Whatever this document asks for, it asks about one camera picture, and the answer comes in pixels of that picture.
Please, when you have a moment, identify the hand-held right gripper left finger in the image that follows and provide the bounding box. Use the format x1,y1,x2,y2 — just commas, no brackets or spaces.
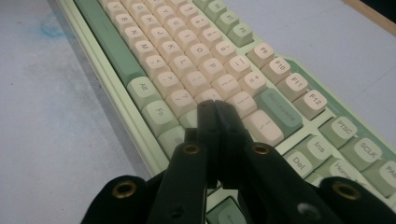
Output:
184,99,221,189

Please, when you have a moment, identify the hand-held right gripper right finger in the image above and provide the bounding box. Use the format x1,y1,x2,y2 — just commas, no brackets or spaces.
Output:
214,99,254,190

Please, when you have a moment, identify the green and cream mechanical keyboard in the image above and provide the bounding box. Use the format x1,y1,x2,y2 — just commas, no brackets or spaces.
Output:
55,0,396,224

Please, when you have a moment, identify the white table board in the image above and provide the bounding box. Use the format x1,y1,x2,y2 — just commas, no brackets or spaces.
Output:
0,0,396,224

